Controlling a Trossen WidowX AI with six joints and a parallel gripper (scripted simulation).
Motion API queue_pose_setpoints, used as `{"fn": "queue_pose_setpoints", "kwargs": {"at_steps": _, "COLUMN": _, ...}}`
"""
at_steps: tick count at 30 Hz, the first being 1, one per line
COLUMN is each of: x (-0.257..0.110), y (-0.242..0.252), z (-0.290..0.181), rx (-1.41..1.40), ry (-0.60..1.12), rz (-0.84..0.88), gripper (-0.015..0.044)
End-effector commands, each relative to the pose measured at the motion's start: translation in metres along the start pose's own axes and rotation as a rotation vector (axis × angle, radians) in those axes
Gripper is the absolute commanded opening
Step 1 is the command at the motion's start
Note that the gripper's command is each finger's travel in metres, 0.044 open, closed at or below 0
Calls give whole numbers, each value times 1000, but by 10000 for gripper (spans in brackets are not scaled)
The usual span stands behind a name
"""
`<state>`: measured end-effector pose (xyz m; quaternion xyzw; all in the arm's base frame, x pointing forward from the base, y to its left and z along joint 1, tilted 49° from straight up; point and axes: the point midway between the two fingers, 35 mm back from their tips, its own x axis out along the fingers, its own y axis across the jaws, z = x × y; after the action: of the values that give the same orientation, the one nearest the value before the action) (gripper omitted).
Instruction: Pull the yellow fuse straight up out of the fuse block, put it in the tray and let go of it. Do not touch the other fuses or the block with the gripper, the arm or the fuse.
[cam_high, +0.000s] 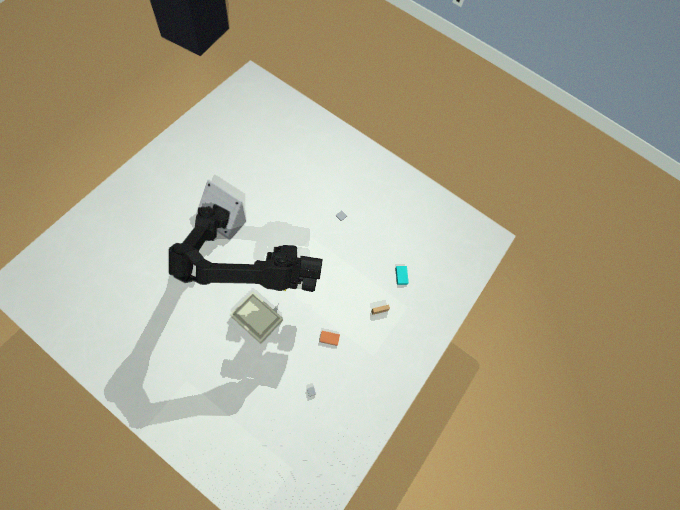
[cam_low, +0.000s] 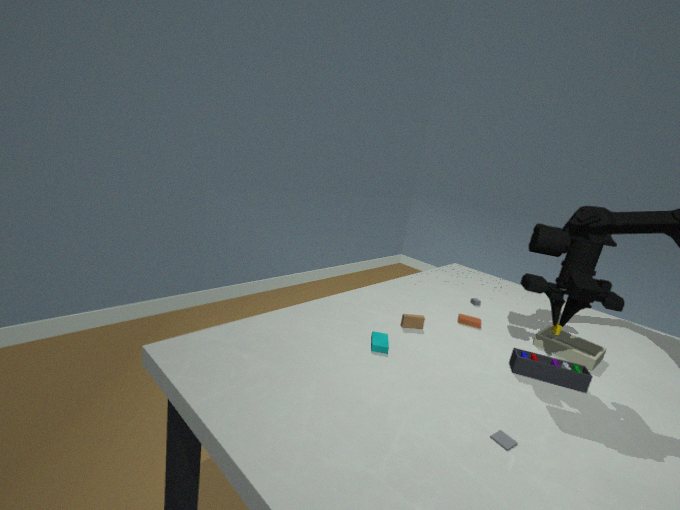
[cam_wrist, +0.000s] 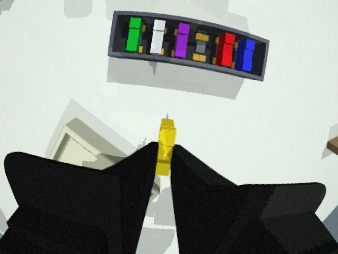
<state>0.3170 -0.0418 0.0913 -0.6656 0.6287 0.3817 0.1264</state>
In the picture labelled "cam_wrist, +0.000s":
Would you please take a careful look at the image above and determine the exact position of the beige rectangular tray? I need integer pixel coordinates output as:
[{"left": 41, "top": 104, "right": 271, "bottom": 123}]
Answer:
[{"left": 48, "top": 118, "right": 160, "bottom": 204}]

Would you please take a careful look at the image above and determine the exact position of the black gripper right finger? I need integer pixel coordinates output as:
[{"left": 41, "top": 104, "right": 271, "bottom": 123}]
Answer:
[{"left": 170, "top": 144, "right": 326, "bottom": 254}]

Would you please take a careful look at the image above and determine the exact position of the brown block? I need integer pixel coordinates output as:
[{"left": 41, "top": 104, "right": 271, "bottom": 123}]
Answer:
[{"left": 326, "top": 136, "right": 338, "bottom": 155}]

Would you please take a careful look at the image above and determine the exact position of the purple fuse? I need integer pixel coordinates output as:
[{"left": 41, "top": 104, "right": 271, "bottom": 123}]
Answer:
[{"left": 174, "top": 23, "right": 190, "bottom": 59}]

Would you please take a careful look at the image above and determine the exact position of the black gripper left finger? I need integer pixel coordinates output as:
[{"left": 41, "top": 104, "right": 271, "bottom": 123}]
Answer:
[{"left": 4, "top": 142, "right": 158, "bottom": 254}]

